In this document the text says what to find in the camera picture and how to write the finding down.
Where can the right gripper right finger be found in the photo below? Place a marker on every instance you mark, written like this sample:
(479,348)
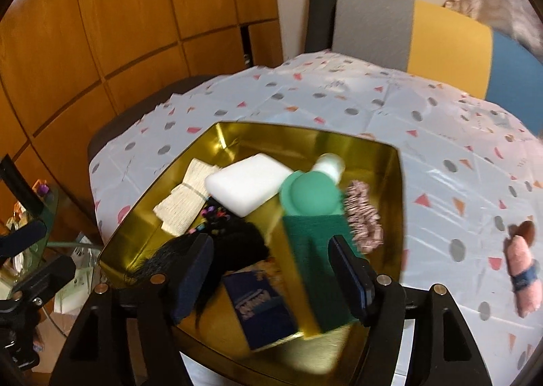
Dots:
(355,277)

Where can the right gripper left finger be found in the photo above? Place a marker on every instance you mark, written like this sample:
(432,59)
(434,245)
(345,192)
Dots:
(190,275)

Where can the pink towel blue band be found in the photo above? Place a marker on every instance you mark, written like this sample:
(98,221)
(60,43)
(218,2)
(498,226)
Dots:
(527,287)

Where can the brown round sponge ball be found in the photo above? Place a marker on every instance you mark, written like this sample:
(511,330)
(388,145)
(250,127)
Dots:
(527,231)

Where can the black wig hair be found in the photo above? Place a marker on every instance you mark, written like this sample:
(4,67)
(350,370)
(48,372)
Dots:
(163,262)

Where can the glass side table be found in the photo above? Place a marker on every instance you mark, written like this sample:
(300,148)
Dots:
(46,258)

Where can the green yellow scouring sponge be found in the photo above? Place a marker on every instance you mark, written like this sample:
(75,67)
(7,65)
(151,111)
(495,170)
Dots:
(308,237)

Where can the black fuzzy fabric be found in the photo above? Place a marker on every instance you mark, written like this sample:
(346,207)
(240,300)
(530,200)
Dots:
(236,245)

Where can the beige folded cloth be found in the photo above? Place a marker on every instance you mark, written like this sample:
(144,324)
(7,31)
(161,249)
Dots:
(185,201)

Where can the pink striped scrunchie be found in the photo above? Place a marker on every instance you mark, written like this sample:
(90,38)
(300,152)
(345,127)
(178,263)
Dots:
(362,217)

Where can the white foam sponge block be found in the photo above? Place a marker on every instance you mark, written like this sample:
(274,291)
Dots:
(244,186)

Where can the blue tissue packet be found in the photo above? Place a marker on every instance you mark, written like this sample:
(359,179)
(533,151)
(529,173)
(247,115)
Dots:
(261,310)

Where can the green round puff sponge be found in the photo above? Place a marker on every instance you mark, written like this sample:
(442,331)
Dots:
(310,194)

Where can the white small bottle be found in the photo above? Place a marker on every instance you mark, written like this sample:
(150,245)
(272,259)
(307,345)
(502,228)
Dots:
(331,165)

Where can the gold metal tray box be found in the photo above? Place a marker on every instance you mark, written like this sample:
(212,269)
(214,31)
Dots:
(214,338)

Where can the patterned white tablecloth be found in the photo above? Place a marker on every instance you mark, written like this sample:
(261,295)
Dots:
(450,175)

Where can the wooden panel cabinet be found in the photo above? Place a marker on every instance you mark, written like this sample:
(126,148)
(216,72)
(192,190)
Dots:
(68,67)

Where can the black rolled mat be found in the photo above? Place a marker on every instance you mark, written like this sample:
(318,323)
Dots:
(320,25)

